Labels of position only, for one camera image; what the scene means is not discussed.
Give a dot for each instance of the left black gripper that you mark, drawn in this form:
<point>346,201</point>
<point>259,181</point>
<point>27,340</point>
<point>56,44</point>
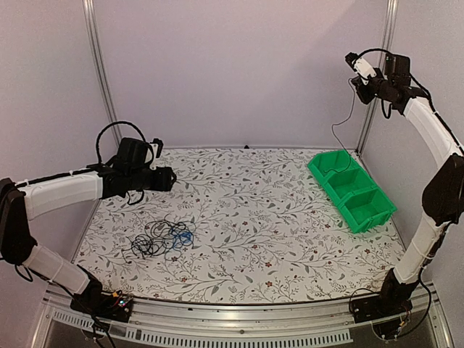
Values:
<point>164,183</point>

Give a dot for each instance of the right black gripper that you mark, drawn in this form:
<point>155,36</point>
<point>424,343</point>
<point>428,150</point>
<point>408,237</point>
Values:
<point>365,96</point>

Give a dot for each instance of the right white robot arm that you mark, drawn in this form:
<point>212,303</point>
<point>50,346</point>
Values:
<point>442,197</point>

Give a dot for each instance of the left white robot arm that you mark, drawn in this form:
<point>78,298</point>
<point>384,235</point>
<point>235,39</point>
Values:
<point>133,168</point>

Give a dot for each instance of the floral table mat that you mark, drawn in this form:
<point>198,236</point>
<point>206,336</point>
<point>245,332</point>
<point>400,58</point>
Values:
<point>240,226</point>

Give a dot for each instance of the green three-compartment bin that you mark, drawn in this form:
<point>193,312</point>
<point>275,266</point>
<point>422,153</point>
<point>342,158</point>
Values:
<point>360,201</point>

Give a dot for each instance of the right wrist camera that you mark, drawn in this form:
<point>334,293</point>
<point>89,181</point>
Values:
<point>360,66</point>

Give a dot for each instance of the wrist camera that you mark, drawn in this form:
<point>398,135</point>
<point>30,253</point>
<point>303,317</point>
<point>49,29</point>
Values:
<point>360,66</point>
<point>157,145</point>

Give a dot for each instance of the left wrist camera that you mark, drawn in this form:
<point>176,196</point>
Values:
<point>157,145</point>

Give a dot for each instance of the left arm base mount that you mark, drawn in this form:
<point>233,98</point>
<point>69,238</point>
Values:
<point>115,306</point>

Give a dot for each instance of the left aluminium frame post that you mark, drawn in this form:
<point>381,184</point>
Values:
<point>98,59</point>

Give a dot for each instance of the front aluminium rail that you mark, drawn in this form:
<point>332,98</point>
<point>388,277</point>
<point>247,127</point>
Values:
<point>157,323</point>

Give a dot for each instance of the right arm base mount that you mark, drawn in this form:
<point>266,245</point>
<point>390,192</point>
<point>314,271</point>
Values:
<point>376,306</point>

